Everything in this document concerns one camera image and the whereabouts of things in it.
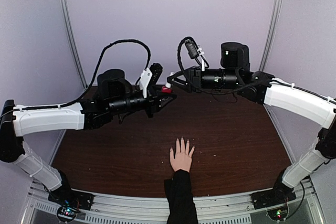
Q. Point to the black sleeved forearm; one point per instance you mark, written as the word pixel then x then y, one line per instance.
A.
pixel 178 192

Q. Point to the right aluminium corner post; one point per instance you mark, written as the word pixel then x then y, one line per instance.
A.
pixel 271 33

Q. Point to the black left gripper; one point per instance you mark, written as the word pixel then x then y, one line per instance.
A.
pixel 154 102

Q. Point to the left round circuit board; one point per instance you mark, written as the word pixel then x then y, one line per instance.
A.
pixel 66 214

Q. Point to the mannequin hand with long nails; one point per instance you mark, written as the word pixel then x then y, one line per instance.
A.
pixel 181 155

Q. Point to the red nail polish bottle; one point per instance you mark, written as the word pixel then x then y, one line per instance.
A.
pixel 164 89

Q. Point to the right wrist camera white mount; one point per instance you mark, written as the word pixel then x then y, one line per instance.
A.
pixel 196 53

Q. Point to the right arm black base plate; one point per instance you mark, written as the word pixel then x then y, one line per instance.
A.
pixel 271 197

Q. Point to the white nail polish cap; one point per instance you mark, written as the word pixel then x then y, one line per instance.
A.
pixel 167 84

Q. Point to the right round circuit board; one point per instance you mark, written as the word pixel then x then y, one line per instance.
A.
pixel 278 213

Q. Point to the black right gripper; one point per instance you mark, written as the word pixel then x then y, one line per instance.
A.
pixel 193 82

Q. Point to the left aluminium corner post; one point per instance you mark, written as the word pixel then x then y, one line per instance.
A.
pixel 72 43

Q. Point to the aluminium front frame rail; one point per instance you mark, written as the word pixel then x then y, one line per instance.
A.
pixel 235 208

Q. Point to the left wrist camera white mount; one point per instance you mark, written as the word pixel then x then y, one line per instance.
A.
pixel 149 77

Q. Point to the aluminium corner post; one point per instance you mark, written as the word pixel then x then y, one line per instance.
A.
pixel 271 33
pixel 72 43

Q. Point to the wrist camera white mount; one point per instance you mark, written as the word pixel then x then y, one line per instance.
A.
pixel 196 53
pixel 149 77

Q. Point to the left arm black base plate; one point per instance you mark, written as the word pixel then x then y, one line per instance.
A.
pixel 76 200

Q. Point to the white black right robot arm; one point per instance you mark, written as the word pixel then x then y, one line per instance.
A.
pixel 235 76

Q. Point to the round circuit board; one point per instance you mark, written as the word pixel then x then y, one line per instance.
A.
pixel 66 214
pixel 278 213

